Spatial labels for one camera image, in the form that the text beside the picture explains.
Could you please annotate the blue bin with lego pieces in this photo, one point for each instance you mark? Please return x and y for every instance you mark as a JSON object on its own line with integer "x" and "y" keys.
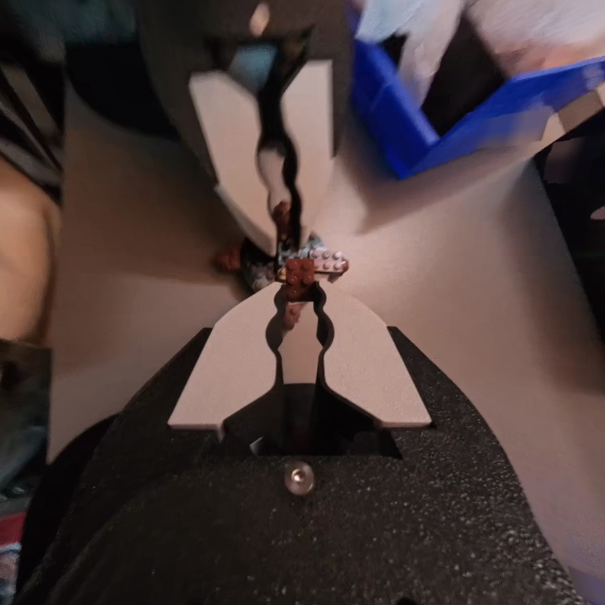
{"x": 392, "y": 123}

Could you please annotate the person's beige shirt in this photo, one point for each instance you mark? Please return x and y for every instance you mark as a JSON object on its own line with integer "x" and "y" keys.
{"x": 23, "y": 246}

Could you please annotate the round brown orange lego build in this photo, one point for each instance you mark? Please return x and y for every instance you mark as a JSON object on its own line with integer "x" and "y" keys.
{"x": 300, "y": 272}

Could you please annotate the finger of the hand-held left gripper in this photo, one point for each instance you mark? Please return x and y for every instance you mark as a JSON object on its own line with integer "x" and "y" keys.
{"x": 314, "y": 123}
{"x": 231, "y": 142}

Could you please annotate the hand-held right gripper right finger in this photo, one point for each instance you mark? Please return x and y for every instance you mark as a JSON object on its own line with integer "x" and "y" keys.
{"x": 373, "y": 378}

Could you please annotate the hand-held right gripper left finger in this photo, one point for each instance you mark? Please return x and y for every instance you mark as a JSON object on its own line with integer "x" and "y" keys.
{"x": 227, "y": 378}

